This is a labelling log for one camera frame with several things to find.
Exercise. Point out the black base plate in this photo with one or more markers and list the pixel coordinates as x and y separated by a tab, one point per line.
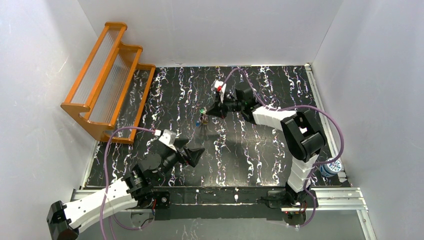
157	200
282	198

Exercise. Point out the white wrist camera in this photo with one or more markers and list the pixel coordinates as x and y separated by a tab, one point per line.
220	88
166	137

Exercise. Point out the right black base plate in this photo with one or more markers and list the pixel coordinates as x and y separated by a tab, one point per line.
282	198

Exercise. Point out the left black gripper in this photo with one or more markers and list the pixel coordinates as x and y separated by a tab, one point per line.
184	155

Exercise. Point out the orange wooden rack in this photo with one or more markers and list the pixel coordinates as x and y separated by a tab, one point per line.
97	97

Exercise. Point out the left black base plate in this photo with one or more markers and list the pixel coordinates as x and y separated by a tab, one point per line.
157	200

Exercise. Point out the blue white tape roll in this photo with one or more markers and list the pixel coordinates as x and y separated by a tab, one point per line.
330	169

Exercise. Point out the aluminium frame rail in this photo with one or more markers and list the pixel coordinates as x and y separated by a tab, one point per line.
241	162

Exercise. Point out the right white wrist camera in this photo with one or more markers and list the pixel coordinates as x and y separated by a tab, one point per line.
220	88

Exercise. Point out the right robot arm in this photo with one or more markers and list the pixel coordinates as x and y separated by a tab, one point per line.
303	135

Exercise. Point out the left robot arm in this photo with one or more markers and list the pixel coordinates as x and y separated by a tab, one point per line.
134	190

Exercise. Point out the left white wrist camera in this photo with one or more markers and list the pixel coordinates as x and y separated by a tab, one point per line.
166	137

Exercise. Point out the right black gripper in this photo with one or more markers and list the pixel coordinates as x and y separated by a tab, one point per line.
222	108

